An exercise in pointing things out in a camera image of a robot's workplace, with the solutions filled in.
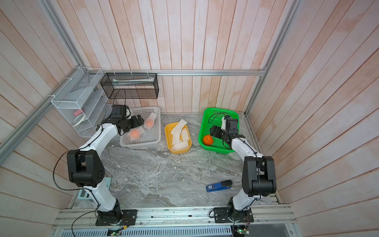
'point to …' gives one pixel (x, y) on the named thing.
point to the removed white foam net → (176, 131)
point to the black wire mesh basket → (131, 85)
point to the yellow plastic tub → (168, 128)
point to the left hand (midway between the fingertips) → (138, 123)
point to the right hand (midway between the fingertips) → (215, 129)
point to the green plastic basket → (211, 117)
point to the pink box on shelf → (77, 112)
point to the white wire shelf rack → (84, 101)
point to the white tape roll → (78, 120)
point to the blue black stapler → (225, 184)
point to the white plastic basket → (151, 137)
